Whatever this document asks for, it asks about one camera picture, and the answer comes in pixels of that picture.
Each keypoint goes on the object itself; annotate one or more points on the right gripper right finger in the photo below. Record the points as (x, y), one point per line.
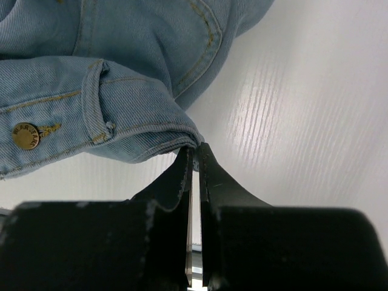
(248, 244)

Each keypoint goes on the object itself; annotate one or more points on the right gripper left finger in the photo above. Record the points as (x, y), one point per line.
(141, 243)

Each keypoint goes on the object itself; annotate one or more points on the light blue denim skirt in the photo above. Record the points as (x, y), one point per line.
(110, 78)

